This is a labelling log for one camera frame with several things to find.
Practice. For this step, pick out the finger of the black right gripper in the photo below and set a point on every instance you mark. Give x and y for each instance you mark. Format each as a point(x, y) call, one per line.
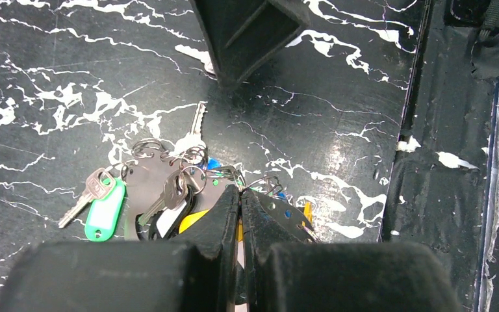
point(241, 35)

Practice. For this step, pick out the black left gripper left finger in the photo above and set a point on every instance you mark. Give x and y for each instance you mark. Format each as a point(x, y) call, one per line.
point(194, 271)

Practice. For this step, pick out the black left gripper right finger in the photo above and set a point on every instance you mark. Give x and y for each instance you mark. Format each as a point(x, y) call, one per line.
point(287, 270)

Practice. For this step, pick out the yellow key tag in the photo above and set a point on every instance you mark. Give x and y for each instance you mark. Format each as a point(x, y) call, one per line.
point(190, 220)

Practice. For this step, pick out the black key tag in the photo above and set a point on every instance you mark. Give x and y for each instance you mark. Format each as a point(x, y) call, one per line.
point(165, 224)

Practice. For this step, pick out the green key tag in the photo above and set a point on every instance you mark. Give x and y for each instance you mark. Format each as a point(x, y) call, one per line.
point(104, 195)

